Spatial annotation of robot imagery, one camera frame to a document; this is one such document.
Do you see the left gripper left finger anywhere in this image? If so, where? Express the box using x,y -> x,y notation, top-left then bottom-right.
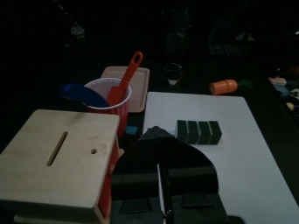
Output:
110,126 -> 166,224

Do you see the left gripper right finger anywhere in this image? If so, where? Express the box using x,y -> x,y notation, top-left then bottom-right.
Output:
155,126 -> 231,224

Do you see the dark green toy sushi piece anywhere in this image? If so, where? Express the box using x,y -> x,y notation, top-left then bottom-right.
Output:
198,120 -> 214,145

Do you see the white cutting board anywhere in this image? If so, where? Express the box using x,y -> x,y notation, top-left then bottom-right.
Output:
142,91 -> 299,224

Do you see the red-orange toy knife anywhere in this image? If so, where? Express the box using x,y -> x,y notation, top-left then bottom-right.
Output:
106,51 -> 146,107

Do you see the small light blue block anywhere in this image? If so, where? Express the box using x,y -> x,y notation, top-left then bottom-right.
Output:
126,125 -> 139,136

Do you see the wooden box with red front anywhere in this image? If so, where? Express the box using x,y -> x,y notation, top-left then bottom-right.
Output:
0,108 -> 126,224

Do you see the red plastic cup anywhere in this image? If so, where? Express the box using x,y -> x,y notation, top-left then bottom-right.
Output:
83,77 -> 134,138

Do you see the pinkish rectangular tray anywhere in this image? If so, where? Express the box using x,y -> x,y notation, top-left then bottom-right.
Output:
99,66 -> 151,114

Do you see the blue plastic toy utensil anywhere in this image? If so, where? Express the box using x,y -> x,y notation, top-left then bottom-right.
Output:
60,83 -> 111,109

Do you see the orange toy cylinder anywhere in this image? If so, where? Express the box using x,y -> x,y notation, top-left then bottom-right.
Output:
208,78 -> 239,96

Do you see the metal measuring cup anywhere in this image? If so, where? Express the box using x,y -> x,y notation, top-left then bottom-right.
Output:
163,61 -> 183,86

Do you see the pink toy item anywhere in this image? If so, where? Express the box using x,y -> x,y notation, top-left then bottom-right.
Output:
267,76 -> 287,87

